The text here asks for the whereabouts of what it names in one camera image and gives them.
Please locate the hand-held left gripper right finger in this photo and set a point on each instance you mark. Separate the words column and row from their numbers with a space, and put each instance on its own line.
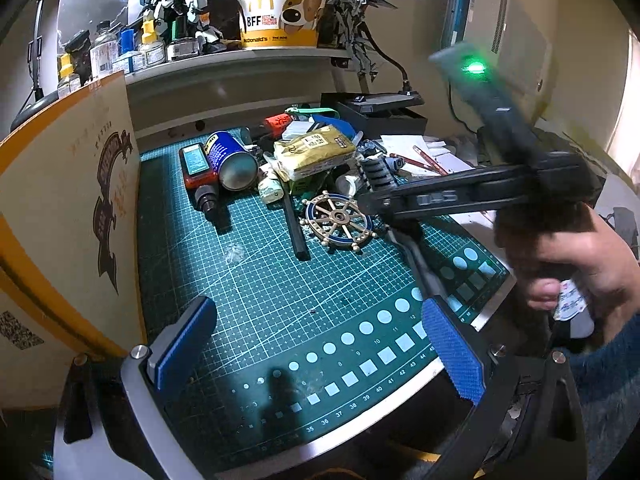
column 452, row 352

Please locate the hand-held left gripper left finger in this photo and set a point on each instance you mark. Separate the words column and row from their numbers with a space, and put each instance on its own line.
column 182, row 350

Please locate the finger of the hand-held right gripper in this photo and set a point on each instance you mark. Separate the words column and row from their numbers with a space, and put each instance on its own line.
column 392, row 204
column 417, row 255

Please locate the blue spray can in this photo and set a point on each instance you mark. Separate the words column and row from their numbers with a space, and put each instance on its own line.
column 227, row 157

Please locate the printed cardboard box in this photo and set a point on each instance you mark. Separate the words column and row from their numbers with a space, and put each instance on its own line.
column 65, row 200

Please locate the person's right forearm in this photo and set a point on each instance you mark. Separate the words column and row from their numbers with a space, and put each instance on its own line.
column 610, row 380

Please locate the person's right hand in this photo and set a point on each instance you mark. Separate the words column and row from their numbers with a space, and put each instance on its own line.
column 600, row 270

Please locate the red pencil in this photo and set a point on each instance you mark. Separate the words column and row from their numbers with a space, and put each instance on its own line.
column 410, row 161
column 431, row 159

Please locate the white printed tube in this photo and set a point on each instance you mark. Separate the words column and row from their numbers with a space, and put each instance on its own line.
column 349, row 184

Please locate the brass ship wheel ornament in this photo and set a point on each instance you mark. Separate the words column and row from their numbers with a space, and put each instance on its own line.
column 337, row 220

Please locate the white paper sheet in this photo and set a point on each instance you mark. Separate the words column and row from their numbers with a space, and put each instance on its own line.
column 455, row 155

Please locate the black box stand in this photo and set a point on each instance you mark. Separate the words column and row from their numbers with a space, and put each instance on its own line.
column 380, row 110

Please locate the yellow tissue packet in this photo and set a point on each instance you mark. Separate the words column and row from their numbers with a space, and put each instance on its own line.
column 312, row 152

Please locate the blue plastic case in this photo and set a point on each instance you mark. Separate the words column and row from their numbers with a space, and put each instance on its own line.
column 335, row 122

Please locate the black square rod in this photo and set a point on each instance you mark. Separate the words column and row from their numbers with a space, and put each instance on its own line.
column 294, row 225

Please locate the green cutting mat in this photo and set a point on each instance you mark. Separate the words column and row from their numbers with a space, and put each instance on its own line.
column 280, row 320

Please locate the clear plastic scrap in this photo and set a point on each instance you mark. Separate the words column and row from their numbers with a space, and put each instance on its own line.
column 233, row 253

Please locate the small white glue bottle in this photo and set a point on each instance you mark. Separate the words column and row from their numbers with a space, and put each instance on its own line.
column 270, row 189

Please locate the red black handheld tool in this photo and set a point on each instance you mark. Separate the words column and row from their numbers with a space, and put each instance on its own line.
column 196, row 165

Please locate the black spiky model figure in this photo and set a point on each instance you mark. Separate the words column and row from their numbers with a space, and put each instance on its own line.
column 355, row 15

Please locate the white desk shelf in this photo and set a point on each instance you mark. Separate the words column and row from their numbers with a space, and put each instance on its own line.
column 225, row 75

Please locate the paper bucket with dog print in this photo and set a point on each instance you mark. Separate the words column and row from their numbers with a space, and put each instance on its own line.
column 280, row 10

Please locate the white robot model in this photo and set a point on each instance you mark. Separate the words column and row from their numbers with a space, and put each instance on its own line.
column 175, row 0

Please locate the row of small paint bottles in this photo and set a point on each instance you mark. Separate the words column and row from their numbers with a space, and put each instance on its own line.
column 125, row 55

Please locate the white wall appliance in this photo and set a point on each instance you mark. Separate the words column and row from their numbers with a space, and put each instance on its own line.
column 525, row 35

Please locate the blue white wall device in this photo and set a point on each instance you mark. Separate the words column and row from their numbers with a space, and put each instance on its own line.
column 457, row 0

